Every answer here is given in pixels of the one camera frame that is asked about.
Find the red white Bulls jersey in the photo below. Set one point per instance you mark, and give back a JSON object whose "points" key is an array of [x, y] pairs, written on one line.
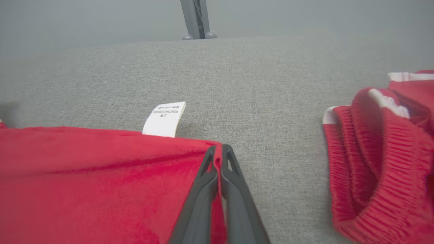
{"points": [[84, 186]]}

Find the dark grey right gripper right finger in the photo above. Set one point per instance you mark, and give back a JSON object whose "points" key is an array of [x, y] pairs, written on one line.
{"points": [[240, 210]]}

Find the grey metal post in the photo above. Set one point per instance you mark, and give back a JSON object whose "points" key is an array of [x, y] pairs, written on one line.
{"points": [[196, 17]]}

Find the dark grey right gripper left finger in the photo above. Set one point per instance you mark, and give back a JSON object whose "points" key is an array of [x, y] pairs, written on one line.
{"points": [[198, 210]]}

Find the grey fabric sofa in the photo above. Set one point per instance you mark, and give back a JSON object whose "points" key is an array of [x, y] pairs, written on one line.
{"points": [[254, 84]]}

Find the red white Bulls shorts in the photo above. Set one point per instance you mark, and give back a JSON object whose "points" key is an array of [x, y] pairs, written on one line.
{"points": [[379, 162]]}

